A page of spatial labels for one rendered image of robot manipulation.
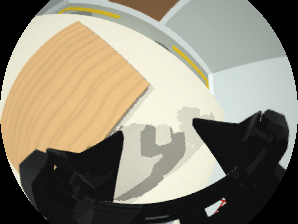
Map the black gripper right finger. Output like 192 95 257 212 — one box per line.
192 111 262 175

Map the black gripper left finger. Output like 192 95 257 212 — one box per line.
45 131 124 202

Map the light wooden board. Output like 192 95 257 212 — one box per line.
0 22 150 173

